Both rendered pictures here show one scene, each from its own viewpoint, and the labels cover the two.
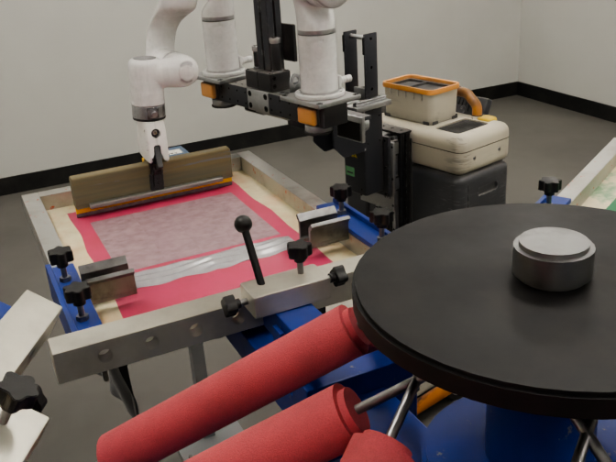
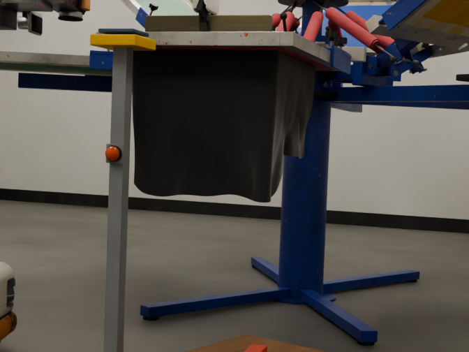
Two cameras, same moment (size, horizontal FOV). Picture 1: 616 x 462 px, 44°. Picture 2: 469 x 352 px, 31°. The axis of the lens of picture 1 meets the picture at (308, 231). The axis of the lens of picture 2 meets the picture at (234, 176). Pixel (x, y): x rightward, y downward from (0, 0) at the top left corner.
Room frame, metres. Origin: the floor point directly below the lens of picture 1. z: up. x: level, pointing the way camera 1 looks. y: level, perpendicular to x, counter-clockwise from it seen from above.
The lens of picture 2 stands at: (3.47, 2.07, 0.71)
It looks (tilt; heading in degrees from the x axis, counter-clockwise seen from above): 3 degrees down; 222
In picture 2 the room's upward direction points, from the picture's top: 2 degrees clockwise
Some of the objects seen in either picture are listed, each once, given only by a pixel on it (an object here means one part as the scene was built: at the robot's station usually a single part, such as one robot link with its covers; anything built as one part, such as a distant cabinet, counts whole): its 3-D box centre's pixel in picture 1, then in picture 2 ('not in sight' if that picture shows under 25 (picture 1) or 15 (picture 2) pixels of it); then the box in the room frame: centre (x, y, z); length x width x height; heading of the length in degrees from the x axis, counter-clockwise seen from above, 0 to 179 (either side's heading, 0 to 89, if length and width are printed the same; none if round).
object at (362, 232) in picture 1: (361, 237); not in sight; (1.39, -0.10, 0.97); 0.30 x 0.05 x 0.07; 24
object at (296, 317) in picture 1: (302, 331); not in sight; (0.98, 0.02, 1.02); 0.17 x 0.06 x 0.05; 24
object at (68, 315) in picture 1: (76, 312); (335, 60); (1.16, 0.40, 0.97); 0.30 x 0.05 x 0.07; 24
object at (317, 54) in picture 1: (323, 62); not in sight; (1.93, -0.06, 1.21); 0.16 x 0.13 x 0.15; 128
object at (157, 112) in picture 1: (149, 110); not in sight; (1.72, 0.34, 1.18); 0.09 x 0.07 x 0.03; 24
